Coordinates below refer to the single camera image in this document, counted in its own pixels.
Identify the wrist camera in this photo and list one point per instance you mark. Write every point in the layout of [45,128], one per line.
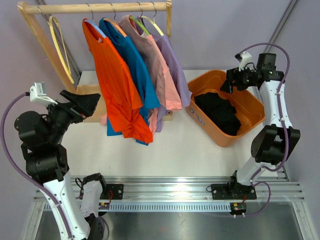
[38,95]
[244,58]

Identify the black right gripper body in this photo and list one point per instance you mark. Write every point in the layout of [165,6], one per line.
[244,78]

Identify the black t shirt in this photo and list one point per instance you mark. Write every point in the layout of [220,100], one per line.
[220,111]

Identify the purple t shirt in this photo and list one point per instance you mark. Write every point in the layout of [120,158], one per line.
[175,68]

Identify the wooden clothes rack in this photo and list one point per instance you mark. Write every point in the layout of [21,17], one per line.
[29,13]

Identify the orange tan hanger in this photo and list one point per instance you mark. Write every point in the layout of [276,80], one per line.
[113,22]

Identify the blue t shirt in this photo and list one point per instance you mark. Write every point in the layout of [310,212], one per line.
[136,65]

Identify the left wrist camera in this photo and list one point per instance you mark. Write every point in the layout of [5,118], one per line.
[38,95]

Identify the pink t shirt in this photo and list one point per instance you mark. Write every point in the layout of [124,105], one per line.
[159,73]

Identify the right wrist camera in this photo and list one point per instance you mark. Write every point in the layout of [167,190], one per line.
[244,58]

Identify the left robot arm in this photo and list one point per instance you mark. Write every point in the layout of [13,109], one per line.
[47,163]

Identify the light blue hanger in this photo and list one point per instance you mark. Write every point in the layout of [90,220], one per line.
[93,24]

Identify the orange t shirt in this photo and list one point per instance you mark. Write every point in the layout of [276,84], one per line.
[121,97]

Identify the orange plastic basket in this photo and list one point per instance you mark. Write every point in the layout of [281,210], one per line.
[250,111]

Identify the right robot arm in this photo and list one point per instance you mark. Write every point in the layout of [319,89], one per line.
[273,145]

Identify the yellow hanger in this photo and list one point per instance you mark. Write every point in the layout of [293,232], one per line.
[60,47]

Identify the aluminium frame rail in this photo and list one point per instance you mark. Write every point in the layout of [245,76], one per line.
[182,208]

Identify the green hanger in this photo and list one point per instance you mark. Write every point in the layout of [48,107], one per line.
[139,22]

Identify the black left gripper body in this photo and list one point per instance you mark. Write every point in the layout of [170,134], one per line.
[69,113]

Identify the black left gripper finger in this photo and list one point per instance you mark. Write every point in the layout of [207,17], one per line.
[69,97]
[86,104]

